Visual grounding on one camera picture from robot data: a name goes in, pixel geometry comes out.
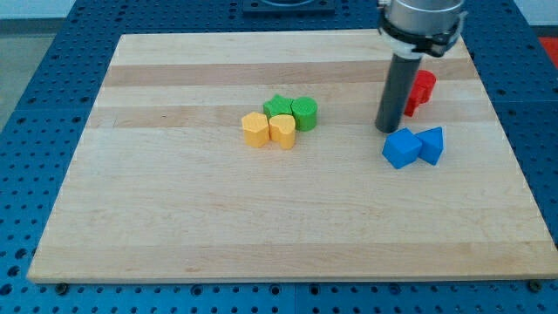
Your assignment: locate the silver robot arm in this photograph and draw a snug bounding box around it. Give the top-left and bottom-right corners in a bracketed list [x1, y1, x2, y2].
[378, 0, 467, 60]

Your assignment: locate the yellow heart block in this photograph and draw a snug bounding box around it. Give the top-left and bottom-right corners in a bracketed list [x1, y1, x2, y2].
[269, 114, 296, 150]

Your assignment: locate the green star block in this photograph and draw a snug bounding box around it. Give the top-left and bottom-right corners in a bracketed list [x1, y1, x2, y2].
[262, 94, 294, 119]

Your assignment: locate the yellow pentagon block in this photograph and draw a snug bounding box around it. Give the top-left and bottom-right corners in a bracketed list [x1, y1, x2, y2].
[242, 112, 269, 147]

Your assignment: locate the green cylinder block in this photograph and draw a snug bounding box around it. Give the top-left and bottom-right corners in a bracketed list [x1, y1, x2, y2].
[291, 97, 317, 132]

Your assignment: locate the wooden board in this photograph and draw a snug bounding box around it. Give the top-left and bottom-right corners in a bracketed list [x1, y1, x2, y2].
[27, 30, 557, 283]

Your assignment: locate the blue cube block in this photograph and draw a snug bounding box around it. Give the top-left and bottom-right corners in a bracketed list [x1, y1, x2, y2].
[382, 128, 423, 169]

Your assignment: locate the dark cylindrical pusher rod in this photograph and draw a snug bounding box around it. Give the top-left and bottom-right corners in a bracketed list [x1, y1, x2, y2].
[375, 54, 421, 133]

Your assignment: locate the blue triangle block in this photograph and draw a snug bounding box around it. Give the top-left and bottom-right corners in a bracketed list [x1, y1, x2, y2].
[415, 126, 444, 166]

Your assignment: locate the red block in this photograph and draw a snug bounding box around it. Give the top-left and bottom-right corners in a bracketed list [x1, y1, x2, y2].
[404, 70, 437, 117]

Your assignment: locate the blue perforated table plate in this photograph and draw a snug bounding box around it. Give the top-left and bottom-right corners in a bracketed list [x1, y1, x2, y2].
[1, 1, 557, 313]

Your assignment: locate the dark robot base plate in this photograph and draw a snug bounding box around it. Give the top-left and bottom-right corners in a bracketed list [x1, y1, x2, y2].
[242, 0, 336, 15]

